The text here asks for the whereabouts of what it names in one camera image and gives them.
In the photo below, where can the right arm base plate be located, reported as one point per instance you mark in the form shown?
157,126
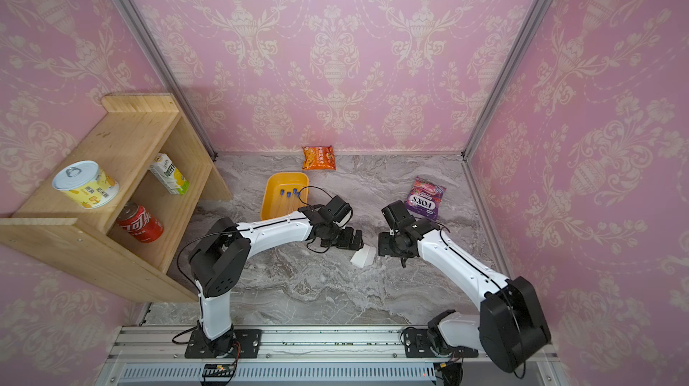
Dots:
421,343

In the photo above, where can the aluminium corner post right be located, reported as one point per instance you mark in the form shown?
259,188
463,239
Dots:
527,32

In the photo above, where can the purple candy bag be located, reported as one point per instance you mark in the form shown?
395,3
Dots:
425,198

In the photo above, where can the yellow plastic tray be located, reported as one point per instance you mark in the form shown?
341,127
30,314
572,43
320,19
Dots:
285,193

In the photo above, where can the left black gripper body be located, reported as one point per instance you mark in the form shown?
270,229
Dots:
343,238

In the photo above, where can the aluminium corner post left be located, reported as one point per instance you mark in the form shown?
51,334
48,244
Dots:
135,21

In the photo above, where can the orange snack bag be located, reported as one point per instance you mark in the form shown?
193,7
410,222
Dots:
319,158

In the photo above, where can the wooden shelf unit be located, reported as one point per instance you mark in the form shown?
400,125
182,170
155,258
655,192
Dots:
89,244

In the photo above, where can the green white drink carton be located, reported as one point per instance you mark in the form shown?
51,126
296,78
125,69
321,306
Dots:
168,174

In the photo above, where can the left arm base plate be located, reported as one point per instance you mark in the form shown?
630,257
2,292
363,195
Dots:
234,344

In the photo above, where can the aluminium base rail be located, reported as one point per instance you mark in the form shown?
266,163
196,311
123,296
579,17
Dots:
308,355

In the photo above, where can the yellow tin can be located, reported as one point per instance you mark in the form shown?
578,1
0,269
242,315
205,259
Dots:
87,184

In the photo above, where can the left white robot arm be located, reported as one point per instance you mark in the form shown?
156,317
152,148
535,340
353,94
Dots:
220,257

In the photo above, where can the aluminium corner post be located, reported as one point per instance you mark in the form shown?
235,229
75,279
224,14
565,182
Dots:
135,21
527,32

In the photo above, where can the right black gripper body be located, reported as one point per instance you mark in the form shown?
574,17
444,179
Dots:
389,244

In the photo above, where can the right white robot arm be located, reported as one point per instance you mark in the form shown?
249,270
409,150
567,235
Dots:
511,326

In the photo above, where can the red cola can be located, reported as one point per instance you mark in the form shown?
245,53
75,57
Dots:
139,223

